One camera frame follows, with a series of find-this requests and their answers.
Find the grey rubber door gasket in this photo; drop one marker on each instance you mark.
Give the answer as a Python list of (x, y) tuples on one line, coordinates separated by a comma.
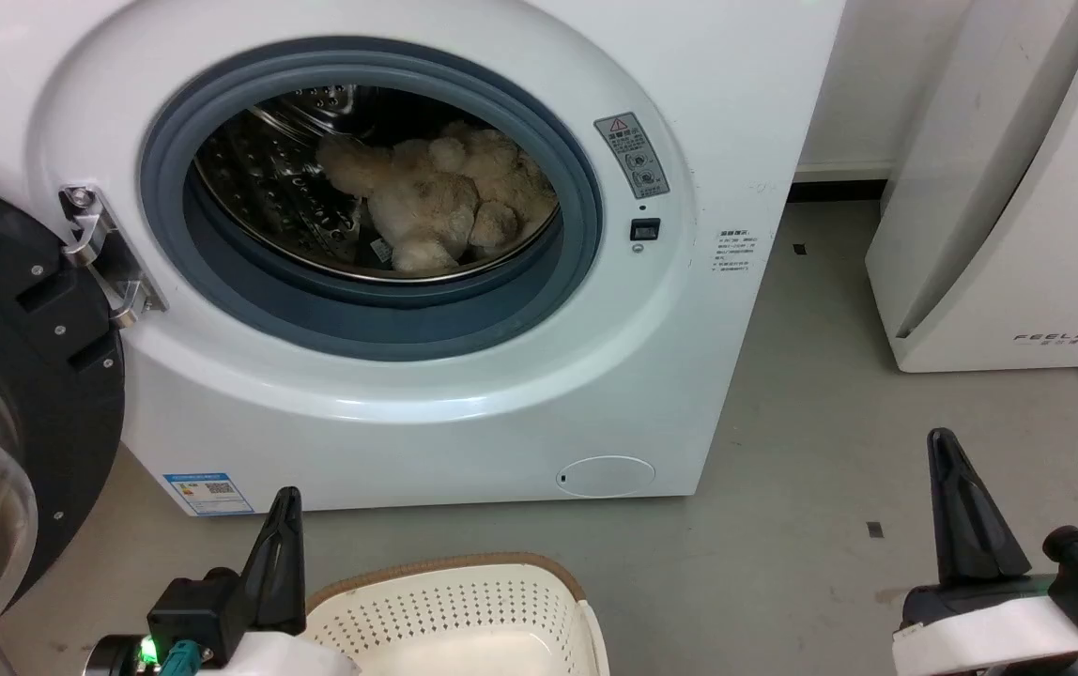
[(361, 329)]

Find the small text label sticker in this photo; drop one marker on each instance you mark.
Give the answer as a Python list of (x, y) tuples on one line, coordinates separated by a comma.
[(733, 253)]

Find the oval white filter cover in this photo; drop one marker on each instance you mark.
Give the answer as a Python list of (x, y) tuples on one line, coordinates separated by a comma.
[(606, 476)]

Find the blue energy label sticker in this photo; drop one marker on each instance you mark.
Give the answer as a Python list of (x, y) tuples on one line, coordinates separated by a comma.
[(208, 493)]

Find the white perforated laundry basket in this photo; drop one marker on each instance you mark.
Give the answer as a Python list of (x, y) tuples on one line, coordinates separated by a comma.
[(445, 610)]

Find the beige plush toy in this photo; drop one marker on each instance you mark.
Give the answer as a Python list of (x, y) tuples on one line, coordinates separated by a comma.
[(426, 207)]

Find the steel perforated washer drum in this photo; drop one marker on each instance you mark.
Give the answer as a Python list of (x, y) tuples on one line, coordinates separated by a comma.
[(257, 174)]

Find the black door latch socket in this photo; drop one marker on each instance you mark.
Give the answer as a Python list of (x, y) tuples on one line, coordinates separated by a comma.
[(645, 229)]

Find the white Feelbird appliance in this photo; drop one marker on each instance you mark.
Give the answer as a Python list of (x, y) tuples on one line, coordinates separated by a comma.
[(1018, 188)]

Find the silver metal door hinge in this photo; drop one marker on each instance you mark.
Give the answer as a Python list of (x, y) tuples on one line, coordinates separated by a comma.
[(100, 246)]

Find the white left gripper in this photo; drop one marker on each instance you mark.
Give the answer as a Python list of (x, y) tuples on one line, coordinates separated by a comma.
[(285, 657)]

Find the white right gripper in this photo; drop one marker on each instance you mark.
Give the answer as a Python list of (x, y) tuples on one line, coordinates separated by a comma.
[(980, 629)]

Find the black round washer door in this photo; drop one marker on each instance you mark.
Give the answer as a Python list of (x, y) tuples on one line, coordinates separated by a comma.
[(41, 376)]

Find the grey warning sticker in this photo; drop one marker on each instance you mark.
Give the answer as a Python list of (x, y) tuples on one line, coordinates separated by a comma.
[(631, 155)]

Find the white front-load washing machine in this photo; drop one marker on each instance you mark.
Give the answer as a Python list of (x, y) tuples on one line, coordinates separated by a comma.
[(736, 94)]

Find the white wall baseboard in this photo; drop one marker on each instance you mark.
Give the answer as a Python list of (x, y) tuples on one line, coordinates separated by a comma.
[(844, 171)]

